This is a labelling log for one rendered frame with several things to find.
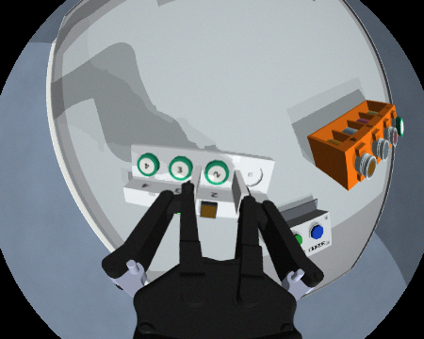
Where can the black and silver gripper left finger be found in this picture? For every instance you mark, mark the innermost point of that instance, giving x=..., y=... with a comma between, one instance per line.
x=126, y=266

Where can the light grey bench mat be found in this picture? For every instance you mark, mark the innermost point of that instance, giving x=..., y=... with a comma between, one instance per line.
x=253, y=77

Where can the white tray with round nests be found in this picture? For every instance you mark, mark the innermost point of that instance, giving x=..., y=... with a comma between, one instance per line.
x=212, y=200

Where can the green screw cap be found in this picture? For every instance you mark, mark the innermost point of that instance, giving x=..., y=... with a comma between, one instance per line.
x=216, y=172
x=399, y=126
x=148, y=164
x=180, y=168

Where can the orange tube rack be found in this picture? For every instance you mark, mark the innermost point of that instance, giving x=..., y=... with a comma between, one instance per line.
x=338, y=161

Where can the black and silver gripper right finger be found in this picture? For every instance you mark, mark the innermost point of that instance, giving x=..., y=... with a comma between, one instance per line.
x=284, y=249

